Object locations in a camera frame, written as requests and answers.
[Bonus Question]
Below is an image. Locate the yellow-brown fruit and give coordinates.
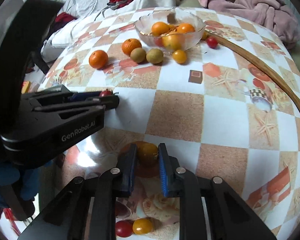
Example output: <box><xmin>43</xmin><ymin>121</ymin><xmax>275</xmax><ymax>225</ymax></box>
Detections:
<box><xmin>137</xmin><ymin>141</ymin><xmax>159</xmax><ymax>167</ymax></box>

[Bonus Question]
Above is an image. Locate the red tomato by stick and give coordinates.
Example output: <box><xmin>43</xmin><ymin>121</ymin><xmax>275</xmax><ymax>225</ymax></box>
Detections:
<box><xmin>206</xmin><ymin>36</ymin><xmax>218</xmax><ymax>49</ymax></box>

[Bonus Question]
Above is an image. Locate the yellow fruit in bowl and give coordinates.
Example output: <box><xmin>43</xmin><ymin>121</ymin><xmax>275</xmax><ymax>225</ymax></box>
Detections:
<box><xmin>161</xmin><ymin>34</ymin><xmax>184</xmax><ymax>51</ymax></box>

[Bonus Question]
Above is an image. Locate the orange in bowl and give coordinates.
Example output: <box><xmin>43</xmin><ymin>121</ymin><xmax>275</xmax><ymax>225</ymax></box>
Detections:
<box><xmin>151</xmin><ymin>22</ymin><xmax>170</xmax><ymax>36</ymax></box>
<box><xmin>176</xmin><ymin>23</ymin><xmax>196</xmax><ymax>34</ymax></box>

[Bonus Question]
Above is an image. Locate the orange in bowl right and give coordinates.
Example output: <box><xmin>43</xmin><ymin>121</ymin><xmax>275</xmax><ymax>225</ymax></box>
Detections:
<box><xmin>176</xmin><ymin>23</ymin><xmax>196</xmax><ymax>34</ymax></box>

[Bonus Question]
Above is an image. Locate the longan beside mandarin right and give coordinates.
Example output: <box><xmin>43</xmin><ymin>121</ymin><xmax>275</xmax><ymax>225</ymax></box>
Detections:
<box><xmin>146</xmin><ymin>48</ymin><xmax>164</xmax><ymax>64</ymax></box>

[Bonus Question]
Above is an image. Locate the longan beside mandarin left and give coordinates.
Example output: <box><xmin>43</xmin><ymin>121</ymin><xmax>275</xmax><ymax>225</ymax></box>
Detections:
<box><xmin>130</xmin><ymin>48</ymin><xmax>146</xmax><ymax>63</ymax></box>

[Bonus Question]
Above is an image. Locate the long wooden stick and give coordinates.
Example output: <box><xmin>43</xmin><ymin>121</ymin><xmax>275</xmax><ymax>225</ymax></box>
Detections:
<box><xmin>207</xmin><ymin>32</ymin><xmax>300</xmax><ymax>112</ymax></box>

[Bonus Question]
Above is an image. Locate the olive tomato behind bowl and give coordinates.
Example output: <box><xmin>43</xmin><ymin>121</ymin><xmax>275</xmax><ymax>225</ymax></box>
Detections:
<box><xmin>202</xmin><ymin>31</ymin><xmax>209</xmax><ymax>40</ymax></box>

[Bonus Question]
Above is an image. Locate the clear glass fruit bowl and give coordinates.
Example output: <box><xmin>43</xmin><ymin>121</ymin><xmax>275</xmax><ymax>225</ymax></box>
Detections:
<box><xmin>134</xmin><ymin>8</ymin><xmax>206</xmax><ymax>53</ymax></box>

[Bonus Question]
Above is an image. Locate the yellow tomato below bowl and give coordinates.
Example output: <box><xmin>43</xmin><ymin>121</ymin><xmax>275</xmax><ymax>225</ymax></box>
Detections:
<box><xmin>172</xmin><ymin>49</ymin><xmax>187</xmax><ymax>64</ymax></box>

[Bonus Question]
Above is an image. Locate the red tomato at bottom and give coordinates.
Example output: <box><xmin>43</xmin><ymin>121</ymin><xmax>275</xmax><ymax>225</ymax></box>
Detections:
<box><xmin>115</xmin><ymin>220</ymin><xmax>133</xmax><ymax>238</ymax></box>

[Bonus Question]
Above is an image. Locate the orange mandarin near bowl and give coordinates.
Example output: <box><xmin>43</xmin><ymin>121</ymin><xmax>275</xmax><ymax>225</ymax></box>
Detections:
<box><xmin>121</xmin><ymin>38</ymin><xmax>142</xmax><ymax>56</ymax></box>

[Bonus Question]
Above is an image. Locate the orange mandarin far left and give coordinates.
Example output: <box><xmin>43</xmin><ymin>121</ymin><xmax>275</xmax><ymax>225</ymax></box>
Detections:
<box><xmin>89</xmin><ymin>50</ymin><xmax>109</xmax><ymax>69</ymax></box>

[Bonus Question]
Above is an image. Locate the longan beside mandarin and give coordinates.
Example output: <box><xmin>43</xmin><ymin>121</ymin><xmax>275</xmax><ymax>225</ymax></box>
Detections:
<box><xmin>130</xmin><ymin>48</ymin><xmax>146</xmax><ymax>63</ymax></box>
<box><xmin>146</xmin><ymin>48</ymin><xmax>164</xmax><ymax>64</ymax></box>

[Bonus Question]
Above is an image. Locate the yellow tomato at bottom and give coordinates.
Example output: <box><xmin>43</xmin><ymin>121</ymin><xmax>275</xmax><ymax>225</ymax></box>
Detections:
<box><xmin>133</xmin><ymin>218</ymin><xmax>154</xmax><ymax>235</ymax></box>

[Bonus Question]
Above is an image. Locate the red tomato with stem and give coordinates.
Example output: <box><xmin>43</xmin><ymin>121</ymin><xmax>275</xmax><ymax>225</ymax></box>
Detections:
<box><xmin>99</xmin><ymin>89</ymin><xmax>113</xmax><ymax>97</ymax></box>

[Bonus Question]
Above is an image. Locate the white sofa cover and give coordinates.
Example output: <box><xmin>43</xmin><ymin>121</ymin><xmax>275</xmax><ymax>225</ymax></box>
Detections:
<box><xmin>40</xmin><ymin>0</ymin><xmax>182</xmax><ymax>62</ymax></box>

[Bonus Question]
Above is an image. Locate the pink fleece blanket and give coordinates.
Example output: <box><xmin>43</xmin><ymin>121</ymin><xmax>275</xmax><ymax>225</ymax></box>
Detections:
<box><xmin>198</xmin><ymin>0</ymin><xmax>300</xmax><ymax>48</ymax></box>

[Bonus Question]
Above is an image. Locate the orange in bowl left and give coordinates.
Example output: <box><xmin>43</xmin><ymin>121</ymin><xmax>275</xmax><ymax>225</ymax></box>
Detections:
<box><xmin>151</xmin><ymin>22</ymin><xmax>170</xmax><ymax>36</ymax></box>

